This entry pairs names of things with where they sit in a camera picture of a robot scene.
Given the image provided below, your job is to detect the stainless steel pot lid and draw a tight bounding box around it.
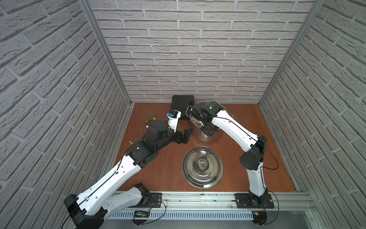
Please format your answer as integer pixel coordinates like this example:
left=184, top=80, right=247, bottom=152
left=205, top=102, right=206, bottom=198
left=182, top=147, right=224, bottom=189

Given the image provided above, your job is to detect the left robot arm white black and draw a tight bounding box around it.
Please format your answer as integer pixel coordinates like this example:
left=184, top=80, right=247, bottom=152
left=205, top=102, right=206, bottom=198
left=64, top=121, right=193, bottom=229

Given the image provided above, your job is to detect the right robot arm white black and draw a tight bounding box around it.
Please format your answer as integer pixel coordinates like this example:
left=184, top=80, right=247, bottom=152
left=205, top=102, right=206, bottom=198
left=186, top=101, right=268, bottom=204

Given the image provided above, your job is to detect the stainless steel stock pot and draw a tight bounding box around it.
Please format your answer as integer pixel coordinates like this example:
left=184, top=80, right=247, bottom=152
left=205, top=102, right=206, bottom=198
left=185, top=101, right=227, bottom=143

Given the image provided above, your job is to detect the black plastic tool case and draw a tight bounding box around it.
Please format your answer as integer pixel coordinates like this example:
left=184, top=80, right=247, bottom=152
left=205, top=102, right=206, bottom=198
left=171, top=95, right=194, bottom=120

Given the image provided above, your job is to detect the green plastic tap fitting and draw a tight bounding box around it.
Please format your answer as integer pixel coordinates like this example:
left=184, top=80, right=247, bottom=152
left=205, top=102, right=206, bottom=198
left=145, top=114, right=156, bottom=124

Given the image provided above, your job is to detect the small green circuit board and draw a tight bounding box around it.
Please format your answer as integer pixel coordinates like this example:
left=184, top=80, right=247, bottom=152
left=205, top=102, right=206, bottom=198
left=133, top=210, right=150, bottom=219

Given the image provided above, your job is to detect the white ventilation grille strip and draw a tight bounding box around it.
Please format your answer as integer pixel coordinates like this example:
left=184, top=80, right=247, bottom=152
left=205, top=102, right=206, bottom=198
left=109, top=210, right=254, bottom=221

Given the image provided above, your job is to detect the right black connector board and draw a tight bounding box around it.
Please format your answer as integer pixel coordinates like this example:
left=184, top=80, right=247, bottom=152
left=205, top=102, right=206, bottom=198
left=252, top=211, right=267, bottom=226

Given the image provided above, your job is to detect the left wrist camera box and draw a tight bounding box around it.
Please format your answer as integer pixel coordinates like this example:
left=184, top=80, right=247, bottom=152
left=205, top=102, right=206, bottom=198
left=167, top=109, right=181, bottom=132

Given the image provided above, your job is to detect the aluminium front rail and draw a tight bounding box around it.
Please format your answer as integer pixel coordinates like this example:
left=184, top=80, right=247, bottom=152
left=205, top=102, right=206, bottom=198
left=108, top=191, right=316, bottom=212

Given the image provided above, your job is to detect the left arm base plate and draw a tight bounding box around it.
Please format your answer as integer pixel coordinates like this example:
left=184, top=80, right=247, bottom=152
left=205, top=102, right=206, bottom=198
left=135, top=192, right=162, bottom=209

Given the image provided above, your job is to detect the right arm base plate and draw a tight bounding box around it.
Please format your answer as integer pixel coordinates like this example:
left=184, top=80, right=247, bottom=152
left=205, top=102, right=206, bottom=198
left=234, top=193, right=275, bottom=209

